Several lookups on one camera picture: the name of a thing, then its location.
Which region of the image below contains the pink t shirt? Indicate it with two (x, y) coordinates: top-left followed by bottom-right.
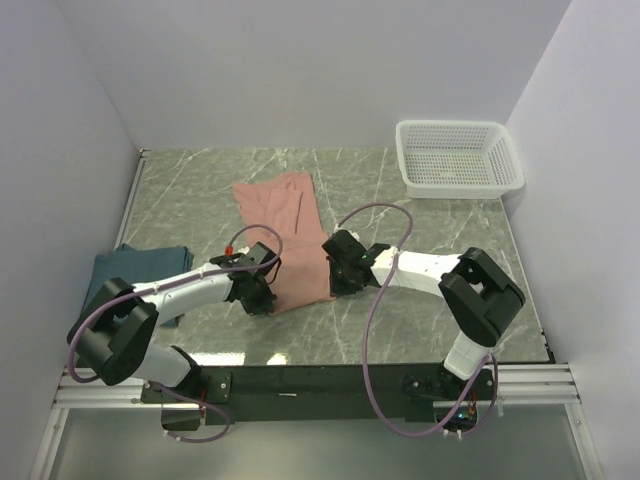
(232, 172), (332, 314)

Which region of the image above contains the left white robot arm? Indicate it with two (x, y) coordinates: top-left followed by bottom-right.
(67, 242), (281, 402)

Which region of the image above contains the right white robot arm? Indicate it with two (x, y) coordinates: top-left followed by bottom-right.
(322, 229), (526, 399)

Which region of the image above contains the folded blue t shirt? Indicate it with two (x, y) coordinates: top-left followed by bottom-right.
(82, 244), (194, 309)

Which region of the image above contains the black base beam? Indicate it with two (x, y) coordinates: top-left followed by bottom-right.
(141, 363), (495, 432)

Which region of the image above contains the white plastic basket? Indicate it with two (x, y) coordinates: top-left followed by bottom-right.
(395, 120), (525, 200)

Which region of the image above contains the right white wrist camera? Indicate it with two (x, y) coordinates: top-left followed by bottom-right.
(346, 230), (360, 242)

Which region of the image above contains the aluminium frame rail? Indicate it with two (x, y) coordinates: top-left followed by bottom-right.
(52, 364), (580, 410)

